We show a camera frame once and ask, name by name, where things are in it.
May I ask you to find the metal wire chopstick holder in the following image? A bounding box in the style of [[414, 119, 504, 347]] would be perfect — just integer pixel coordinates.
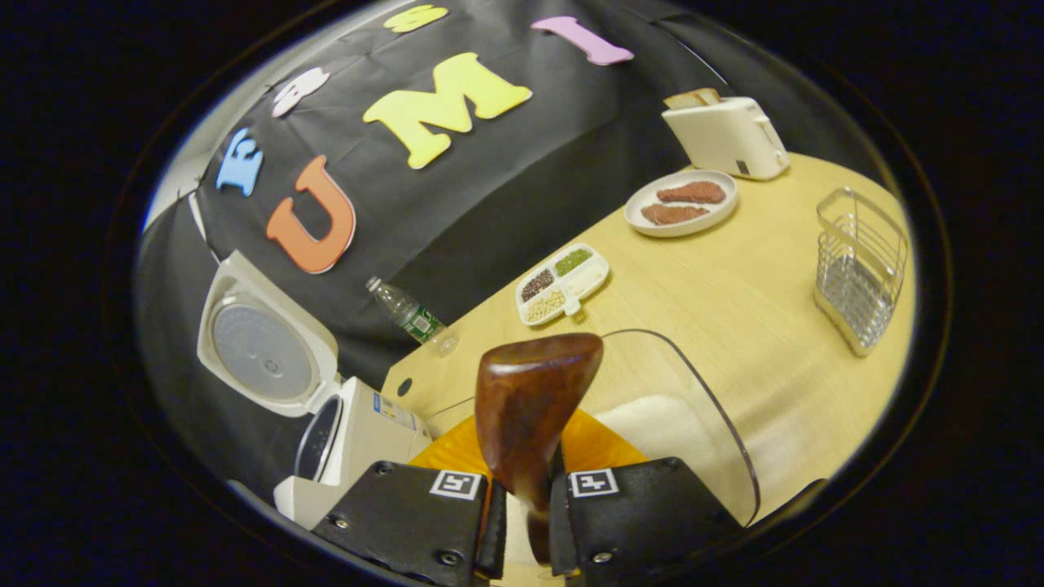
[[814, 187, 909, 357]]

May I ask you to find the white divided grain tray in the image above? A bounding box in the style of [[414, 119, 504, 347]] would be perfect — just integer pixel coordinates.
[[515, 243, 611, 327]]

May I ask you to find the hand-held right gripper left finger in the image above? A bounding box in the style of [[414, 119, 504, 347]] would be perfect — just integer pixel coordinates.
[[312, 414, 508, 587]]

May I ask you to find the clear rice container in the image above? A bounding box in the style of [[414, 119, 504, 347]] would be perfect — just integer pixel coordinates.
[[424, 329, 761, 527]]

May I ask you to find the white round plate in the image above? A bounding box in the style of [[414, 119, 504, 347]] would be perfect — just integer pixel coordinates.
[[624, 170, 739, 238]]

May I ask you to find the brown wooden spoon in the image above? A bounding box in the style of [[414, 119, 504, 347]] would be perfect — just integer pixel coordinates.
[[475, 333, 604, 565]]

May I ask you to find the brown meat piece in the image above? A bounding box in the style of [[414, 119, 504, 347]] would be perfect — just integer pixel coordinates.
[[640, 204, 710, 226], [657, 181, 727, 205]]

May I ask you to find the white toaster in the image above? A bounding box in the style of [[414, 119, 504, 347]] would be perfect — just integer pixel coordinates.
[[661, 96, 790, 181]]

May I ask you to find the white rice cooker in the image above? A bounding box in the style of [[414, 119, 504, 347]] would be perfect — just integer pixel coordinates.
[[196, 249, 433, 531]]

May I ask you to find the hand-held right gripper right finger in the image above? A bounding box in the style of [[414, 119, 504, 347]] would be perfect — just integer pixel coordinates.
[[548, 408, 745, 586]]

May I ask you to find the clear plastic water bottle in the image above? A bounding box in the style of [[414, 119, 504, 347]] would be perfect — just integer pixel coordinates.
[[365, 276, 459, 357]]

